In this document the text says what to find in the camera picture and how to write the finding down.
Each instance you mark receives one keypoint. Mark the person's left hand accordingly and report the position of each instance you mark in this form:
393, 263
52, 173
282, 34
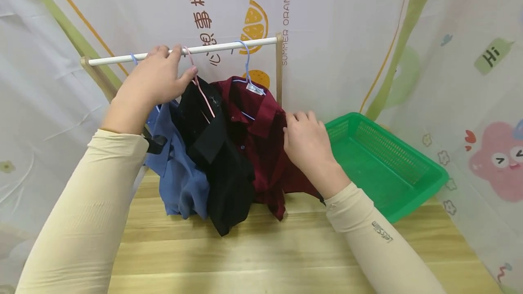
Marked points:
143, 90

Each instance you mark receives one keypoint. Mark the person's right hand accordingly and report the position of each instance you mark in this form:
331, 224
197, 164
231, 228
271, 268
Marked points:
308, 149

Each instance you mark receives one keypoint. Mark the person's right fingers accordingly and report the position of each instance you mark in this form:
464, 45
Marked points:
303, 117

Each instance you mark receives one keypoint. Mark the person's left thumb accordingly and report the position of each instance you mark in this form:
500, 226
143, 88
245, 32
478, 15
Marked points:
187, 78

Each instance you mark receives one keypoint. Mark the person's left index finger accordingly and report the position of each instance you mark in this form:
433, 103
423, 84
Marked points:
176, 56

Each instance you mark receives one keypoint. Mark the person's right thumb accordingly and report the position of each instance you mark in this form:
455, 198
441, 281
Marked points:
287, 139

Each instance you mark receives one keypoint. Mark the person's left fingers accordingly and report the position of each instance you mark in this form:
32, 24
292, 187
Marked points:
158, 51

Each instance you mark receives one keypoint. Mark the dark red shirt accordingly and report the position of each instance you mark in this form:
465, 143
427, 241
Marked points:
265, 149

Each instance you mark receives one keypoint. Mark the pink clothes hanger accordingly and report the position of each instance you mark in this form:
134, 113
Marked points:
205, 96

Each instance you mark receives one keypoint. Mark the person's left forearm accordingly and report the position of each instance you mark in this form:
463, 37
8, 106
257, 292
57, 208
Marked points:
86, 217

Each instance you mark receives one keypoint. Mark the person's right forearm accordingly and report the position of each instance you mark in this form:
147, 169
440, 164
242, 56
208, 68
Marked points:
380, 244

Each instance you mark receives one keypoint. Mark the light blue clothes hanger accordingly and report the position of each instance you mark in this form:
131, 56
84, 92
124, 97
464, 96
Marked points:
247, 65
134, 59

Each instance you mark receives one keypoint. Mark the black shirt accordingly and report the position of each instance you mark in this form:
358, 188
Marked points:
216, 149

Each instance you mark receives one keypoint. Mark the green plastic basket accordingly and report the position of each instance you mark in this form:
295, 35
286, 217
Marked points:
384, 167

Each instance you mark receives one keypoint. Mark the blue shirt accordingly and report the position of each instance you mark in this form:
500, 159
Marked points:
179, 176

